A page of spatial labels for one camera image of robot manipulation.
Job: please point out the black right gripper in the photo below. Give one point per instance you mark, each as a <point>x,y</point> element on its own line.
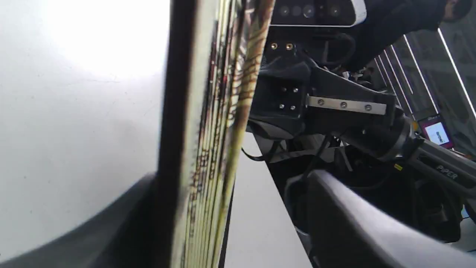
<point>297,93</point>

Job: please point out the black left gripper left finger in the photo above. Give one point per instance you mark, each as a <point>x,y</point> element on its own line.
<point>120,236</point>

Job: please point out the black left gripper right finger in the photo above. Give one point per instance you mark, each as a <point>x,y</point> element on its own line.
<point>348,232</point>

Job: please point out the painted paper folding fan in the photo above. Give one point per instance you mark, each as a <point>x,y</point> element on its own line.
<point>215,50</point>

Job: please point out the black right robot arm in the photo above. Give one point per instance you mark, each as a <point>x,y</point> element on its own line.
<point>448,168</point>

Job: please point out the person in black jacket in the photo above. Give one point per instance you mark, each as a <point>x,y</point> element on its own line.
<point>389,20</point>

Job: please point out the small screen device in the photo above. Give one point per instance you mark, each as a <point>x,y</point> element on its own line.
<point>435,130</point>

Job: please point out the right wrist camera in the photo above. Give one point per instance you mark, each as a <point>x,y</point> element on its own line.
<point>319,13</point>

